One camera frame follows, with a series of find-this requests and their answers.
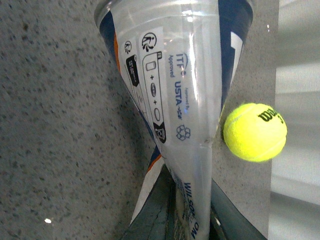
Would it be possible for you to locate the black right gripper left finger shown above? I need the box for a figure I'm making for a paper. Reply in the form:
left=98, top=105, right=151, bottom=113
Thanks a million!
left=121, top=166, right=176, bottom=240

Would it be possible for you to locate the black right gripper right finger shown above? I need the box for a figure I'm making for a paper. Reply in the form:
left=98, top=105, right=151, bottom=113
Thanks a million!
left=209, top=180, right=266, bottom=240

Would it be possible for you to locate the clear plastic tennis ball can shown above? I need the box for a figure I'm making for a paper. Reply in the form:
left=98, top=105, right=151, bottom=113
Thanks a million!
left=94, top=0, right=255, bottom=240

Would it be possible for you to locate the yellow Wilson 3 tennis ball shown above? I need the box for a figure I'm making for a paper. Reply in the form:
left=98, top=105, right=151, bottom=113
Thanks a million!
left=223, top=103, right=288, bottom=163

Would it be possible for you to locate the white pleated curtain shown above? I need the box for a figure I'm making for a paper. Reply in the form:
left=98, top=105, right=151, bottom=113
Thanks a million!
left=268, top=0, right=320, bottom=240

